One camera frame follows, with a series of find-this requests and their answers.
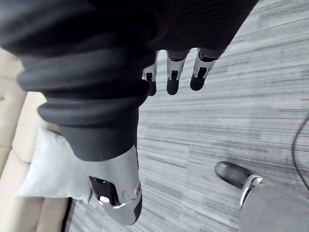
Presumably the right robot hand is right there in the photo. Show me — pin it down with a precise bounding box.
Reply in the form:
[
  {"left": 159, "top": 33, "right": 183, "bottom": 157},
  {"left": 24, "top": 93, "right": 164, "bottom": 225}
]
[{"left": 0, "top": 0, "right": 259, "bottom": 226}]

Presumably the beige sofa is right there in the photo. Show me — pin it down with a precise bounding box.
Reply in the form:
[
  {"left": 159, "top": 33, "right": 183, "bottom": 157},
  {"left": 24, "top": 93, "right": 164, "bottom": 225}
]
[{"left": 0, "top": 47, "right": 70, "bottom": 232}]

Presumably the white cushion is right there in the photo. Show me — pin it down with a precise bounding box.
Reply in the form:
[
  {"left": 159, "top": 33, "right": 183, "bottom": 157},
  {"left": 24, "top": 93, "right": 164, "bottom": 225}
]
[{"left": 14, "top": 127, "right": 94, "bottom": 204}]

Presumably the dark robot foot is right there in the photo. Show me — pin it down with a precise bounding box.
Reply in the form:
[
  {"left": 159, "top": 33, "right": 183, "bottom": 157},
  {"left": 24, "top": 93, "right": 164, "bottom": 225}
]
[{"left": 214, "top": 161, "right": 253, "bottom": 189}]

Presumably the black cable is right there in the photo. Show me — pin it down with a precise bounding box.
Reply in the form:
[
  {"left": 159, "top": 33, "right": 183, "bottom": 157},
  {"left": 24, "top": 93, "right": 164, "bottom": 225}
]
[{"left": 291, "top": 118, "right": 309, "bottom": 191}]

